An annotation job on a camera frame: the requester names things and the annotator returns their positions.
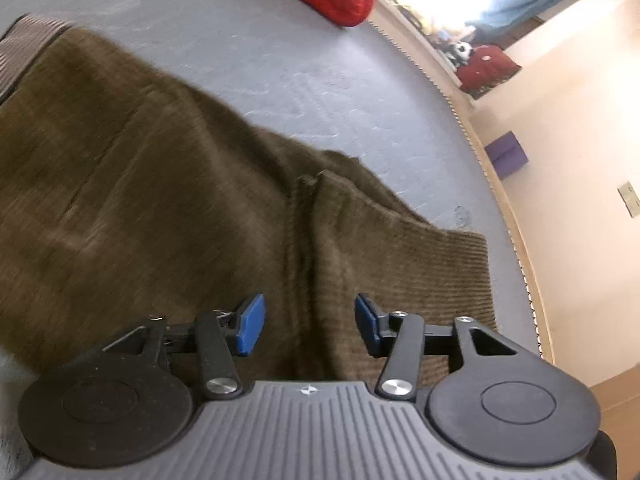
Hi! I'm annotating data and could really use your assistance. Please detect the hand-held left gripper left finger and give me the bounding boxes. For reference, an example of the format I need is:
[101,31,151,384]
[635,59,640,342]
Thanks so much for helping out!
[102,294,267,402]

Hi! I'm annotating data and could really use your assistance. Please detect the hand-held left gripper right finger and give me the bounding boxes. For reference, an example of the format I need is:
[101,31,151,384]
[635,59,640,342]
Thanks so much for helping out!
[354,294,523,403]

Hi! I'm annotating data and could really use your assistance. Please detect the brown corduroy pants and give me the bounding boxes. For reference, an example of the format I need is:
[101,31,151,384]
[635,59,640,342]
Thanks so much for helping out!
[0,14,498,396]

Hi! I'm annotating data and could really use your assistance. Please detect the purple box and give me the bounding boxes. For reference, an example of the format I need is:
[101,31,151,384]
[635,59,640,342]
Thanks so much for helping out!
[484,131,530,180]

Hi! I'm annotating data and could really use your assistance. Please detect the white fuzzy cloth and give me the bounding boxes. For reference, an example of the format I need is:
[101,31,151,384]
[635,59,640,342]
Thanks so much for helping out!
[0,352,37,480]

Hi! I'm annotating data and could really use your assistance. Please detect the red cloth bundle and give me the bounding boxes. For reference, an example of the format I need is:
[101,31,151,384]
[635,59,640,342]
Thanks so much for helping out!
[456,44,523,95]

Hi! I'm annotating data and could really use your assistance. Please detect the panda plush toy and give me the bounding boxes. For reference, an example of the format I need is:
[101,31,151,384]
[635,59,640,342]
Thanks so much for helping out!
[447,42,474,66]

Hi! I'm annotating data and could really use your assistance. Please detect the grey quilted mattress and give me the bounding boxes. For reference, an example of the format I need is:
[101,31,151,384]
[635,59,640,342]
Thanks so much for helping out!
[0,0,557,362]

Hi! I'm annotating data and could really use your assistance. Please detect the wall outlet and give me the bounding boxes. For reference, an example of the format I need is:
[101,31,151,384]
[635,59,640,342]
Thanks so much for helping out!
[617,181,640,218]

